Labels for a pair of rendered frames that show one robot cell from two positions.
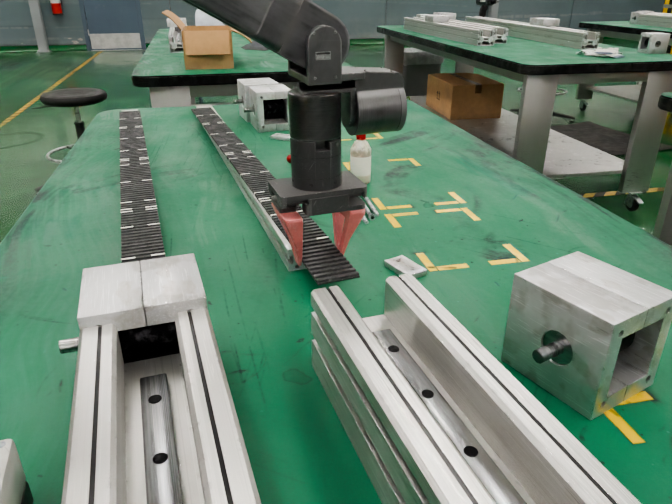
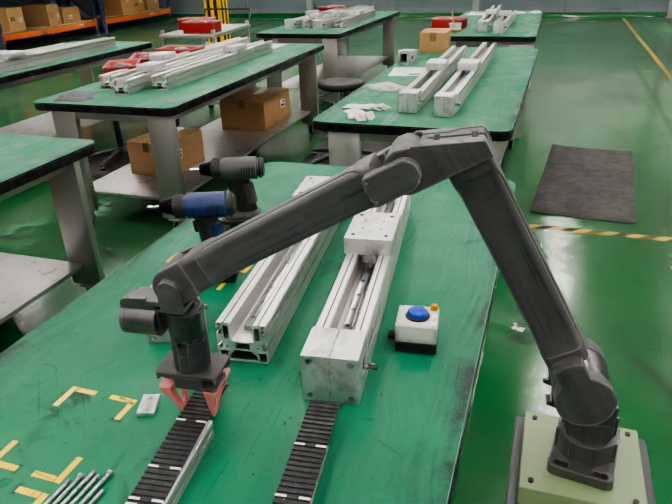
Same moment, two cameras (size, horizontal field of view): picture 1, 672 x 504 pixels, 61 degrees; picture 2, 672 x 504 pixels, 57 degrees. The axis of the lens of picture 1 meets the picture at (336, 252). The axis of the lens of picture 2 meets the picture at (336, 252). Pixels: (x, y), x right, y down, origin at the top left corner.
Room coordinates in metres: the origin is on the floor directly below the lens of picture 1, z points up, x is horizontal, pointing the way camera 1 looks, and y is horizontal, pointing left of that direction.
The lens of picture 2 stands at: (1.18, 0.65, 1.48)
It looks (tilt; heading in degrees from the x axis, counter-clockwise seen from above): 26 degrees down; 212
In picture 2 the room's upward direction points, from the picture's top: 2 degrees counter-clockwise
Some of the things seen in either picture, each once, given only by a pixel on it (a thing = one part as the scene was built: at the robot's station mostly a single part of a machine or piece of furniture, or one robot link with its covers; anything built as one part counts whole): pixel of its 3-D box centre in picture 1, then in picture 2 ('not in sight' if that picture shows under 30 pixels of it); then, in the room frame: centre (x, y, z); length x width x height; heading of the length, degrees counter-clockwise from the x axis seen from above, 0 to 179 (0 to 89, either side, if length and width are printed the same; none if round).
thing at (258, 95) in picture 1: (266, 108); not in sight; (1.42, 0.17, 0.83); 0.11 x 0.10 x 0.10; 108
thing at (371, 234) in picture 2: not in sight; (373, 238); (0.01, 0.02, 0.87); 0.16 x 0.11 x 0.07; 19
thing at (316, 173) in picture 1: (316, 167); (191, 353); (0.62, 0.02, 0.92); 0.10 x 0.07 x 0.07; 109
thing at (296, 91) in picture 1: (320, 113); (183, 320); (0.63, 0.02, 0.98); 0.07 x 0.06 x 0.07; 109
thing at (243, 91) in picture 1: (254, 99); not in sight; (1.53, 0.22, 0.83); 0.11 x 0.10 x 0.10; 110
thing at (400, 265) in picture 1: (405, 267); (148, 405); (0.64, -0.09, 0.78); 0.05 x 0.03 x 0.01; 32
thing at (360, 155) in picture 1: (360, 150); not in sight; (0.99, -0.04, 0.84); 0.04 x 0.04 x 0.12
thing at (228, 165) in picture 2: not in sight; (229, 196); (-0.02, -0.44, 0.89); 0.20 x 0.08 x 0.22; 123
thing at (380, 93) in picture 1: (348, 80); (158, 301); (0.64, -0.01, 1.01); 0.12 x 0.09 x 0.12; 109
